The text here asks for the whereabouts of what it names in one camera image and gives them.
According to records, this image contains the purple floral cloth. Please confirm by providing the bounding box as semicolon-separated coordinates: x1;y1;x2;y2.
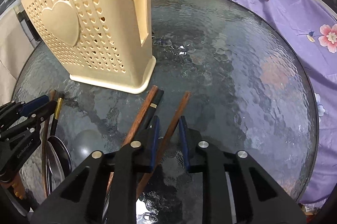
221;0;337;206

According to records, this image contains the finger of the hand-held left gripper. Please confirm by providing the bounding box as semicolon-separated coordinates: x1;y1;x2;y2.
0;97;51;130
0;102;57;147

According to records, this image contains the wooden chopstick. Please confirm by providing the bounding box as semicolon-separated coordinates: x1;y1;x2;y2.
41;89;57;197
121;85;159;147
135;91;192;199

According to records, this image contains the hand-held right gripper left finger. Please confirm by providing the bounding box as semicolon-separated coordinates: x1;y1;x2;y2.
31;116;160;224

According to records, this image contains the black chopstick with gold band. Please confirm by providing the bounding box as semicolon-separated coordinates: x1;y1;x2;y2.
49;93;65;136
141;89;164;135

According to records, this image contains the white water dispenser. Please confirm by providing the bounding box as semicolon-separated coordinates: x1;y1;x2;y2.
0;0;35;43

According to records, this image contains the beige plastic utensil holder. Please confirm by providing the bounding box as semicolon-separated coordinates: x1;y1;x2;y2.
18;0;157;95

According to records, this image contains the beige cloth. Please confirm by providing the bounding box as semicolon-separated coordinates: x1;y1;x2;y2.
0;12;35;106

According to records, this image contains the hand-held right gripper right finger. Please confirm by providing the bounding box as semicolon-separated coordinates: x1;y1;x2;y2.
178;116;308;224

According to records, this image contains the metal spoon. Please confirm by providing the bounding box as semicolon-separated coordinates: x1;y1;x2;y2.
46;136;66;194
53;136;72;188

